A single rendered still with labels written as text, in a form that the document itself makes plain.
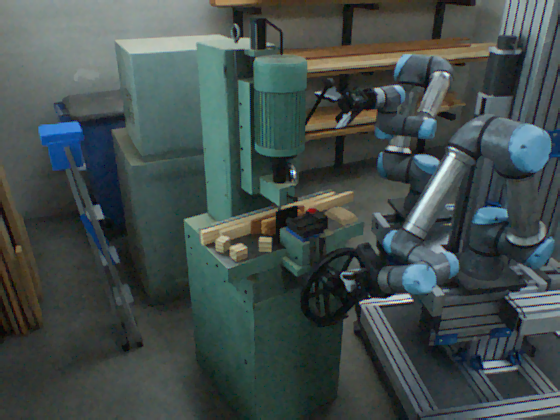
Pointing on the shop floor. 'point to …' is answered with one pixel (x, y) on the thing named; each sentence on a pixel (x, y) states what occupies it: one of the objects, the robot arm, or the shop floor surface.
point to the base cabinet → (262, 347)
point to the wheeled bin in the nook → (99, 150)
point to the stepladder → (68, 154)
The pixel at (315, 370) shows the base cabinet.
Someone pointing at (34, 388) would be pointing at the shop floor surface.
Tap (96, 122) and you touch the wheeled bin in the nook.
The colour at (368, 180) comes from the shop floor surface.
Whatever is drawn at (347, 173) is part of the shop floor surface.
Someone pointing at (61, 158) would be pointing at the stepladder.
